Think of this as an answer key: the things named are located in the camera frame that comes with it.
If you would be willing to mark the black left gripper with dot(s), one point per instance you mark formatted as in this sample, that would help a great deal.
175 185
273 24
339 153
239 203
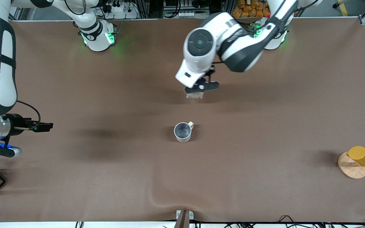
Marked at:
211 72

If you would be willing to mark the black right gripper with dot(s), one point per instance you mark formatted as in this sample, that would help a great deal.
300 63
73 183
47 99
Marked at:
18 122

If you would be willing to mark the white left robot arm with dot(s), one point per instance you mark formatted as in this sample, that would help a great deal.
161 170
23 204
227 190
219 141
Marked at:
242 47

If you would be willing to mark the round wooden cup stand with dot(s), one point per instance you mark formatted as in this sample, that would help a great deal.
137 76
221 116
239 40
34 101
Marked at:
352 169

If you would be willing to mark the yellow plastic cup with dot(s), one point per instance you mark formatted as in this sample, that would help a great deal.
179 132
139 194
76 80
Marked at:
361 156

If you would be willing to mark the orange snack bag pile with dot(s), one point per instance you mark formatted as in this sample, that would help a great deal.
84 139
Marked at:
249 11

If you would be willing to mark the white power strip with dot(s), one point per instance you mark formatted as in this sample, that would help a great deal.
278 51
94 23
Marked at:
122 12

